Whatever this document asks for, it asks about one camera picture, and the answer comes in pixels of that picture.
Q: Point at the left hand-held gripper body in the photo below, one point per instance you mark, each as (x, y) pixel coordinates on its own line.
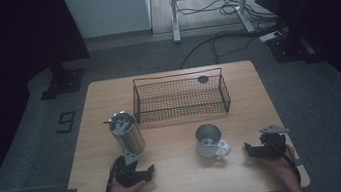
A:
(127, 174)

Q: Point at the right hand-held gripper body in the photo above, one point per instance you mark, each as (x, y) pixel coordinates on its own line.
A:
(273, 145)

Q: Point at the stainless steel tumbler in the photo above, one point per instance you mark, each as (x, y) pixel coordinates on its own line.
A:
(129, 137)

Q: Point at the metal utensil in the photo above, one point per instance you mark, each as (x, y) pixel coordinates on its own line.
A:
(108, 121)

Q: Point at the person's right hand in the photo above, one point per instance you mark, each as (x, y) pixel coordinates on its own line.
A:
(286, 169)

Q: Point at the black round disc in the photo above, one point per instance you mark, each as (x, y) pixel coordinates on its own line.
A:
(203, 79)

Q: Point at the black stand base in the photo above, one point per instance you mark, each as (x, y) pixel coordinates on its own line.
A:
(65, 82)
(289, 49)

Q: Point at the white power strip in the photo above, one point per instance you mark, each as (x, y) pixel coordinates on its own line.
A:
(269, 36)

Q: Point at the black curtain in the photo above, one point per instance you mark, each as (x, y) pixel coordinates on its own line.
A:
(2, 65)
(332, 12)

